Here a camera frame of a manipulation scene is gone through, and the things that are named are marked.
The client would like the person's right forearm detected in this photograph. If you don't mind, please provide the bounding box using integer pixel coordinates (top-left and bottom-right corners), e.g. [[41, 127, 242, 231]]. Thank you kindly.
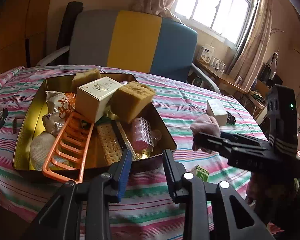
[[245, 172, 300, 233]]

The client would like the cracker packet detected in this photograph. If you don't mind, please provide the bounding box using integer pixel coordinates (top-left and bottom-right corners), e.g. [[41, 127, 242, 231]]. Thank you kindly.
[[96, 122, 124, 167]]

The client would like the yellow sponge block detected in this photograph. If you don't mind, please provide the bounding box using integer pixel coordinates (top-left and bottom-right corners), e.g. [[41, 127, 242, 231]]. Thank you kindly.
[[71, 68, 102, 93], [109, 81, 156, 124]]

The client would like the wooden side table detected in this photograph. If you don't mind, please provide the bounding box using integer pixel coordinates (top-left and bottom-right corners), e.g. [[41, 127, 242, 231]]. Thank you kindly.
[[193, 59, 265, 110]]

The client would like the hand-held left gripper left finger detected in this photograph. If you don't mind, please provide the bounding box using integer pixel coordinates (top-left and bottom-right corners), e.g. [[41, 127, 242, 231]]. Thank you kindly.
[[20, 149, 133, 240]]

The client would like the small green box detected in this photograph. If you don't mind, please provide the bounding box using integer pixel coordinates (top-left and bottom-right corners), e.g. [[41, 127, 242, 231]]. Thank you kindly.
[[190, 164, 210, 182]]

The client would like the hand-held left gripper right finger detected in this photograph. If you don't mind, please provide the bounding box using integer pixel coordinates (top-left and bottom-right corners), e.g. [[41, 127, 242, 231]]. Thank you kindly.
[[163, 149, 275, 240]]

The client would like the pale sock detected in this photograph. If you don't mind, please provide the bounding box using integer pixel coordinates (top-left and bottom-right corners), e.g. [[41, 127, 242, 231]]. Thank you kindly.
[[29, 133, 65, 172]]

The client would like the orange plastic rack tray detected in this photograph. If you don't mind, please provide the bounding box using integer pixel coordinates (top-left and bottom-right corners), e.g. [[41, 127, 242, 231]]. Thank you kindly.
[[42, 111, 95, 183]]

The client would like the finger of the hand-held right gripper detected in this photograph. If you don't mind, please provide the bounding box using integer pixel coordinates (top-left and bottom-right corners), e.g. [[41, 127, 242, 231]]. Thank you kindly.
[[195, 131, 268, 147], [193, 140, 240, 160]]

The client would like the dark clutter pile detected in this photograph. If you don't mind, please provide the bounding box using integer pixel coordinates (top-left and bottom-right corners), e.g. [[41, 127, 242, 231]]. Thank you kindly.
[[247, 52, 285, 100]]

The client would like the white carton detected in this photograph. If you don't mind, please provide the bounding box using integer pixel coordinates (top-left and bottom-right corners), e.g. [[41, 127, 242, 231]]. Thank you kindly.
[[199, 44, 215, 63]]

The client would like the row of white cups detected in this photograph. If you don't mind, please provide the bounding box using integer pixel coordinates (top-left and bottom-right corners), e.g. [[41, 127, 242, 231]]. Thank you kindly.
[[210, 56, 226, 72]]

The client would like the grey yellow blue armchair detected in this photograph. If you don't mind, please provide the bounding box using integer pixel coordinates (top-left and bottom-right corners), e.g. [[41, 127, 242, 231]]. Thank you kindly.
[[36, 9, 221, 93]]

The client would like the wooden wardrobe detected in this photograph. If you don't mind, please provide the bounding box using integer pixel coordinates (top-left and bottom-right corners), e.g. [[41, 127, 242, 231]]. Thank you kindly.
[[0, 0, 57, 73]]

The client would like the small beige cardboard box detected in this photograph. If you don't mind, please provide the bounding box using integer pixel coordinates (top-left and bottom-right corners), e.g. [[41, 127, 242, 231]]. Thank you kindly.
[[206, 99, 228, 127]]

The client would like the window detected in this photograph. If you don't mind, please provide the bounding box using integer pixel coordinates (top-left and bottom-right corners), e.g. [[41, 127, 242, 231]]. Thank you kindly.
[[173, 0, 256, 45]]

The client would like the gold tin box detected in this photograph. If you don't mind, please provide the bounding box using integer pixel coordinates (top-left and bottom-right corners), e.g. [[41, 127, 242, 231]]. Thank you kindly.
[[12, 74, 178, 180]]

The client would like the white orange snack packet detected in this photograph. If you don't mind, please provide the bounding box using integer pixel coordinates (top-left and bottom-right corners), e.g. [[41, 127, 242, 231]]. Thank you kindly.
[[41, 111, 73, 135]]

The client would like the large white cardboard box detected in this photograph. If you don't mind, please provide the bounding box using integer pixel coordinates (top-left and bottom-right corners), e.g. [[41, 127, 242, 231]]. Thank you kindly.
[[76, 76, 123, 123]]

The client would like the pink hair roller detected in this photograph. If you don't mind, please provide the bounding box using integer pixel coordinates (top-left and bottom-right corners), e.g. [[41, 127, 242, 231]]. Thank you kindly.
[[190, 114, 221, 153], [130, 117, 163, 153]]

